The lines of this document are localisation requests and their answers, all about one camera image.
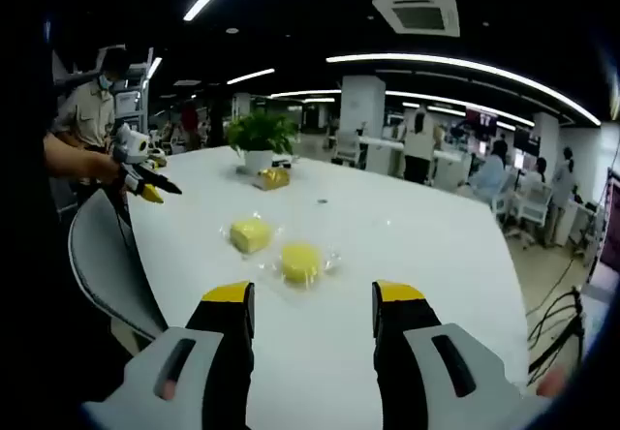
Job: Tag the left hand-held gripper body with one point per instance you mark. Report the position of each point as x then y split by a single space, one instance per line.
130 144

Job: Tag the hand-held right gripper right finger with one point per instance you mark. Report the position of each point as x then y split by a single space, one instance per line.
397 323

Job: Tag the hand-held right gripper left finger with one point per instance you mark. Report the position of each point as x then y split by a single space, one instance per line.
227 333

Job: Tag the clear plastic wrapper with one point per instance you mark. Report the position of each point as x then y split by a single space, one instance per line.
334 258

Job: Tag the square yellow silicone block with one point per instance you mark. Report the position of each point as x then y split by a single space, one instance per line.
249 236

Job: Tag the round yellow silicone block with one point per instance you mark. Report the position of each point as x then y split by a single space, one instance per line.
301 265

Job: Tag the person's left hand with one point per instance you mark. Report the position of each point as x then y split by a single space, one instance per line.
106 169

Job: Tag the person's right hand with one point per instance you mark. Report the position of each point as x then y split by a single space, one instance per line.
552 382

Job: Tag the grey office chair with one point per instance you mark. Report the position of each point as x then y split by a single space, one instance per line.
106 265

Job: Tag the person's dark shirt torso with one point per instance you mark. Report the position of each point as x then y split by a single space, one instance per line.
34 207

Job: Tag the yellow item in plastic bag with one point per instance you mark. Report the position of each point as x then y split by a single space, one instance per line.
276 229

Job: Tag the green plant in white pot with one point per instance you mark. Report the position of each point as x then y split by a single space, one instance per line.
261 134

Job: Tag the gold foil packet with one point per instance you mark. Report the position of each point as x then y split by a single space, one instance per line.
273 179

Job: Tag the short ceiling light strip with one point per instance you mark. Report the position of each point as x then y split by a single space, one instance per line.
250 76

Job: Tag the white workbench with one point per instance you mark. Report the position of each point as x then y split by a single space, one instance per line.
382 151

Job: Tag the white office chair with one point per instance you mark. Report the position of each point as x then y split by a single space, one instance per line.
533 212
348 146

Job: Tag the black tripod stand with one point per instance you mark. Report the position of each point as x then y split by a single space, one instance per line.
576 323

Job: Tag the hanging dark display screen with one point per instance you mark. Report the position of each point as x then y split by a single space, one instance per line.
482 117
527 142

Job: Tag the thin ceiling light strip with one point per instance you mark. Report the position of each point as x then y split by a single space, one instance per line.
436 99

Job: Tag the monitor with pink screen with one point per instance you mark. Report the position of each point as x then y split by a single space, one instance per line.
611 236

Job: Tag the long curved ceiling light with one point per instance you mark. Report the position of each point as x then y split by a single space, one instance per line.
465 64

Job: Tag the ceiling air conditioner vent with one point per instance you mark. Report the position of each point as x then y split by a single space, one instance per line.
416 16

